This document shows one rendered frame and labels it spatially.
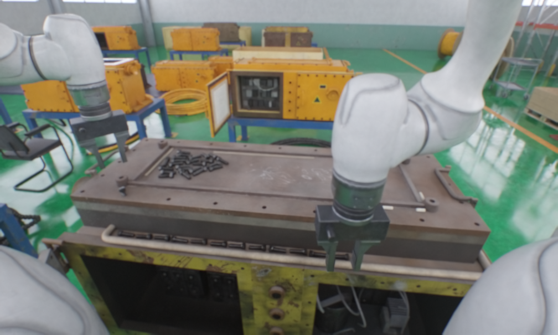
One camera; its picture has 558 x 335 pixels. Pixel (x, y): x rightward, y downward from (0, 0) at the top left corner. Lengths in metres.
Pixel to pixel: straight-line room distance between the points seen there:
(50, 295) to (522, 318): 0.35
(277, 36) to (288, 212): 8.51
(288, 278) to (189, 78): 6.54
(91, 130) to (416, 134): 0.78
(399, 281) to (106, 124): 0.93
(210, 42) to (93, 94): 8.93
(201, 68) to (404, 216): 6.46
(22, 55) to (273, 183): 0.72
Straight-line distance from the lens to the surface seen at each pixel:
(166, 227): 0.98
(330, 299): 1.16
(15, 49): 0.84
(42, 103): 4.92
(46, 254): 1.14
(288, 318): 1.07
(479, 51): 0.47
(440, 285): 0.95
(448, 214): 0.95
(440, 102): 0.48
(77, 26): 0.82
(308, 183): 0.94
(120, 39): 11.17
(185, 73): 7.19
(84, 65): 0.82
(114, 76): 4.06
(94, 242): 1.08
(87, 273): 1.22
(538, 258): 0.29
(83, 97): 0.84
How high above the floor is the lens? 1.89
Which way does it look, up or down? 30 degrees down
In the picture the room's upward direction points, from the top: straight up
